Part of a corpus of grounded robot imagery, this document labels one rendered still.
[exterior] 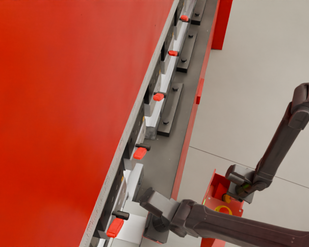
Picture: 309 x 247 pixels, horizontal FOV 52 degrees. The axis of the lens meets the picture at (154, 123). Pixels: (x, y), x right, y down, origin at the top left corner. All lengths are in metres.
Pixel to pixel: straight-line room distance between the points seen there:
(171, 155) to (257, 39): 2.25
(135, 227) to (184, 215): 0.30
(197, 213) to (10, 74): 0.56
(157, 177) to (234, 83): 1.76
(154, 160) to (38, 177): 0.94
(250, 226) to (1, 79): 0.51
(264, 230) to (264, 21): 3.13
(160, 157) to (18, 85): 1.03
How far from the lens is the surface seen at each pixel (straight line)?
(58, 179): 0.45
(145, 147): 0.87
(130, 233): 1.05
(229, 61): 3.06
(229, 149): 2.43
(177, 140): 1.36
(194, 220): 0.75
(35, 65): 0.34
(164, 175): 1.27
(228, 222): 0.69
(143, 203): 0.84
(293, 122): 0.90
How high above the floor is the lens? 2.00
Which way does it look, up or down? 53 degrees down
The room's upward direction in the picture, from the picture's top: straight up
